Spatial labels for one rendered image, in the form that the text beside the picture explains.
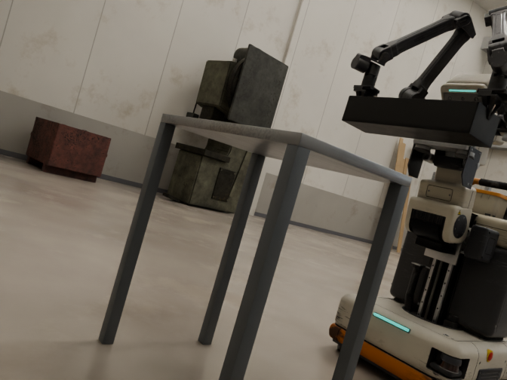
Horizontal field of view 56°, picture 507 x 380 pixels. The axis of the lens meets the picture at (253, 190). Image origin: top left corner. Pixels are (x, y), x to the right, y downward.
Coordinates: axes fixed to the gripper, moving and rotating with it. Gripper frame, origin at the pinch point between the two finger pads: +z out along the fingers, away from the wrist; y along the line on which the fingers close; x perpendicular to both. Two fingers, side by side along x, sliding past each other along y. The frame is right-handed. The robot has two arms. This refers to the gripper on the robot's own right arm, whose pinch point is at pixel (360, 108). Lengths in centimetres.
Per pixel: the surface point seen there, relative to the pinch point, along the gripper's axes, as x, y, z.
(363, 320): -43, 63, 74
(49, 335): -99, -10, 113
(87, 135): 70, -520, 49
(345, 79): 582, -581, -233
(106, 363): -87, 11, 113
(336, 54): 538, -586, -270
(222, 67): 241, -519, -119
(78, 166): 71, -520, 93
